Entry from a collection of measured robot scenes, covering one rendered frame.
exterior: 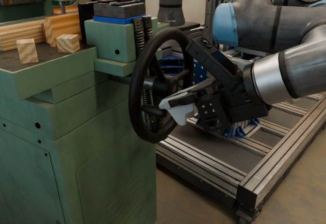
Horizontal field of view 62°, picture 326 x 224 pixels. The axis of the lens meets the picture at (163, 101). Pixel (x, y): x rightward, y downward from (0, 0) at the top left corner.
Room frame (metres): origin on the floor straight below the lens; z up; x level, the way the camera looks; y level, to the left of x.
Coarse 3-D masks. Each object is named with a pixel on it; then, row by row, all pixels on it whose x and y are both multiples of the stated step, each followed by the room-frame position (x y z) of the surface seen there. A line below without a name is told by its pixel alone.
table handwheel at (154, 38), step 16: (160, 32) 0.60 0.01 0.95; (176, 32) 0.64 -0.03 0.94; (144, 48) 0.56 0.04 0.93; (144, 64) 0.53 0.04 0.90; (192, 64) 0.73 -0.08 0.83; (128, 80) 0.67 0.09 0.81; (144, 80) 0.65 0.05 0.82; (160, 80) 0.61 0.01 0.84; (176, 80) 0.62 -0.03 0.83; (192, 80) 0.73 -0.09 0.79; (160, 96) 0.61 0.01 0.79; (144, 128) 0.52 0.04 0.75; (160, 128) 0.62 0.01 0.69
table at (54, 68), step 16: (16, 48) 0.66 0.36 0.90; (48, 48) 0.66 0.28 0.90; (80, 48) 0.66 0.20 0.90; (96, 48) 0.68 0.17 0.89; (160, 48) 0.77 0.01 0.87; (0, 64) 0.53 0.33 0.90; (16, 64) 0.53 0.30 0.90; (32, 64) 0.53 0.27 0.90; (48, 64) 0.55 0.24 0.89; (64, 64) 0.59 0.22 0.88; (80, 64) 0.63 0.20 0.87; (96, 64) 0.66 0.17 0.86; (112, 64) 0.63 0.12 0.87; (128, 64) 0.63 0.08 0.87; (0, 80) 0.51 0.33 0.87; (16, 80) 0.49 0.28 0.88; (32, 80) 0.52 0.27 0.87; (48, 80) 0.55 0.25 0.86; (64, 80) 0.58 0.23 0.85; (16, 96) 0.49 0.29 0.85
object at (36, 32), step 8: (8, 32) 0.65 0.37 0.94; (16, 32) 0.67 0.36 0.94; (24, 32) 0.68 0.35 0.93; (32, 32) 0.70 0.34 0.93; (40, 32) 0.72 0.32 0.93; (0, 40) 0.63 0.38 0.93; (8, 40) 0.65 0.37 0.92; (40, 40) 0.72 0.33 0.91; (0, 48) 0.64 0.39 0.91; (8, 48) 0.64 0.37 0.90
